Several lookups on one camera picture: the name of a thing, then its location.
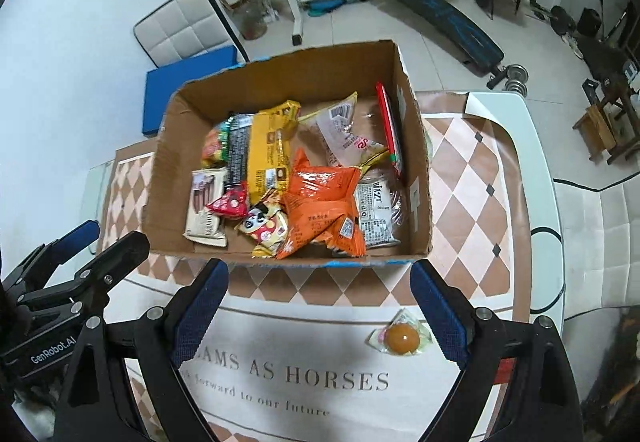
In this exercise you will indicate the red silver spicy strip packet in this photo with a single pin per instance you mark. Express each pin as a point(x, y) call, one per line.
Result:
point(391, 134)

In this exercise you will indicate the black sit-up bench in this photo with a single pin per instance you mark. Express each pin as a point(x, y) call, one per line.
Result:
point(477, 47)

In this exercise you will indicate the colourful candy packet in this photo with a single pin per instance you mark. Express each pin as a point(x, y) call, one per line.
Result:
point(216, 144)

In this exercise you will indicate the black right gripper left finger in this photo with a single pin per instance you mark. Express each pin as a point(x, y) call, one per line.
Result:
point(97, 403)

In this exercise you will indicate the brown jar on floor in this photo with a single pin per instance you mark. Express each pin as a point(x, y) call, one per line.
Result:
point(251, 20)

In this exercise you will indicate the yellow red snack bag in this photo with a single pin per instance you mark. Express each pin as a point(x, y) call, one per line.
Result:
point(269, 152)

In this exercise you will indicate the black striped snack packet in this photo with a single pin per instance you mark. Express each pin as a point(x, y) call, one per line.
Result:
point(237, 149)

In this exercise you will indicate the wooden stool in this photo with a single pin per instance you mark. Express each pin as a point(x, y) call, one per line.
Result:
point(596, 127)

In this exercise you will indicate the clear bread packet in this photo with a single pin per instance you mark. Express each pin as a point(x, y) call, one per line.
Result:
point(381, 206)

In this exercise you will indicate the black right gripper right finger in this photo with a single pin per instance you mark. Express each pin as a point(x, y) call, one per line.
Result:
point(541, 401)

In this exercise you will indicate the wrapped braised egg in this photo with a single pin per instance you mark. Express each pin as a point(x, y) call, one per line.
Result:
point(404, 335)

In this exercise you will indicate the patterned table mat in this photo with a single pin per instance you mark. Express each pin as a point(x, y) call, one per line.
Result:
point(289, 355)

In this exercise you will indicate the panda yellow snack packet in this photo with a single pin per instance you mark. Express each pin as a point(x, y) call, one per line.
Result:
point(267, 224)

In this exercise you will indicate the white sofa cushion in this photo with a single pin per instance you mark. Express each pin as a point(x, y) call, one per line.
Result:
point(600, 231)

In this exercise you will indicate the cardboard box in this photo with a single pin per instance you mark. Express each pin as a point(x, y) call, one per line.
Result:
point(313, 77)

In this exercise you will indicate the white cushioned chair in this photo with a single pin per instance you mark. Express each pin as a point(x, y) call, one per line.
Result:
point(181, 29)

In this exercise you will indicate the yellow dotted bread packet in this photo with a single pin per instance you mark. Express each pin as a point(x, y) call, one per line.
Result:
point(332, 125)

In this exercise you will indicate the small red triangular packet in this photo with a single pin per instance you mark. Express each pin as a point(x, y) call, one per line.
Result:
point(233, 204)

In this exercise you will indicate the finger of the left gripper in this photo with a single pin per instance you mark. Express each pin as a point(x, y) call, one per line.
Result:
point(33, 272)
point(92, 283)

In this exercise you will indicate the dumbbell near bench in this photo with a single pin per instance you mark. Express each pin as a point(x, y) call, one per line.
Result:
point(516, 79)

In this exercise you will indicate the orange triangular snack packet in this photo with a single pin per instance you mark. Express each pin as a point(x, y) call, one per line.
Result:
point(321, 207)

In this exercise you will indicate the white chocolate wafer packet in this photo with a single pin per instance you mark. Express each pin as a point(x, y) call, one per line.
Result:
point(202, 225)

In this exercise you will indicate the small red flat packet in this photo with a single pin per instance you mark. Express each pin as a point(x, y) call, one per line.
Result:
point(504, 372)

